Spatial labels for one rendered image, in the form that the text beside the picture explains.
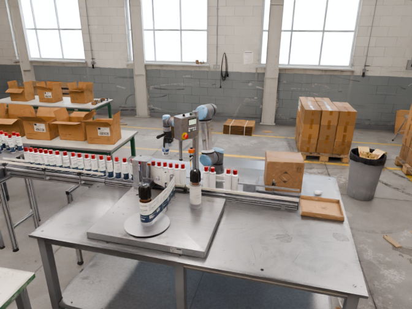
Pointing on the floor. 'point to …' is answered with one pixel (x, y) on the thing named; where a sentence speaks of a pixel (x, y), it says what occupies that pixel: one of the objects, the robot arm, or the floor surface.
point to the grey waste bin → (363, 180)
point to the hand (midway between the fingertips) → (165, 149)
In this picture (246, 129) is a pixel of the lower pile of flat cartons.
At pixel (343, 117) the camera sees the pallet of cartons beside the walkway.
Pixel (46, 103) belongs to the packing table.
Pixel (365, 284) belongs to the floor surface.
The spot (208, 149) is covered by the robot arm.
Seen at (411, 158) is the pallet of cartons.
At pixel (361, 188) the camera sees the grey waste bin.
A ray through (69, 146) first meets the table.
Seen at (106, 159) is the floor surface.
